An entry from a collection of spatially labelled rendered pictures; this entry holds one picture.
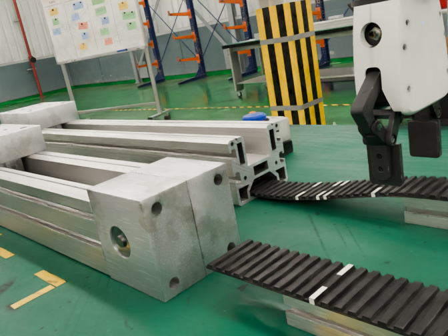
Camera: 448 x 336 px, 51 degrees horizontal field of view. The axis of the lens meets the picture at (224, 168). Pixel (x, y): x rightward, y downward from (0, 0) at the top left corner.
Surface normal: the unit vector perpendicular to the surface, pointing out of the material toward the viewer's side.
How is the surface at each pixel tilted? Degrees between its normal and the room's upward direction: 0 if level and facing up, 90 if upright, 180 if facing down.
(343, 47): 90
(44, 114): 90
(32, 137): 90
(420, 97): 90
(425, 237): 0
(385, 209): 0
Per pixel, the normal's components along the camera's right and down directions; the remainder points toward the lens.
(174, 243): 0.69, 0.07
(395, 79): -0.58, 0.28
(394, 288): -0.18, -0.94
